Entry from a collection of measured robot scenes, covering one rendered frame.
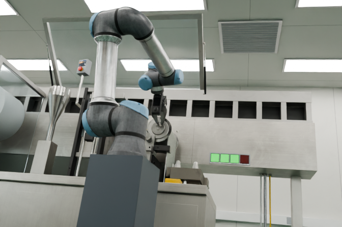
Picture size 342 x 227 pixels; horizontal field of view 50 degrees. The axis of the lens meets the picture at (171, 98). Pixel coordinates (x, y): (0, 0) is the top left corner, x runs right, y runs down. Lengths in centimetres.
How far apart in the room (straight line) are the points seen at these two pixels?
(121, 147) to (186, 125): 114
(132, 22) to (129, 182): 65
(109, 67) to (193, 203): 70
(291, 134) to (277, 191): 233
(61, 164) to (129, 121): 129
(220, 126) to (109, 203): 129
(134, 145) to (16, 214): 83
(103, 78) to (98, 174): 40
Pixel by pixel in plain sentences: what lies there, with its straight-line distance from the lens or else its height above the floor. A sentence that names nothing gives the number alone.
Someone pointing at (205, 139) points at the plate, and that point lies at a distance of 238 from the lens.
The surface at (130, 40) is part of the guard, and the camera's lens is 253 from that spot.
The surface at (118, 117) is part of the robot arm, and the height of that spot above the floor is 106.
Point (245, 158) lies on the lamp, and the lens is 233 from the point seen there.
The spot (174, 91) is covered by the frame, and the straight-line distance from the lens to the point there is 253.
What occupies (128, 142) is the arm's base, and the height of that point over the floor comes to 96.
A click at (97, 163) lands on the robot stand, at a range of 132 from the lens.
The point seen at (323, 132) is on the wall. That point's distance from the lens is 494.
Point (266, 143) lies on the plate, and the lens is 237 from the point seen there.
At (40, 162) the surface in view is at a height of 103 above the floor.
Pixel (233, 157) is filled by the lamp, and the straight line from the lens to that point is 233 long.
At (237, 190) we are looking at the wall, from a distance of 466.
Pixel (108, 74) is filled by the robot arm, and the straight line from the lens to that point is 151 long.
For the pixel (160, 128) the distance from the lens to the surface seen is 208.
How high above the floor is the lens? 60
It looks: 23 degrees up
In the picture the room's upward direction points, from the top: 6 degrees clockwise
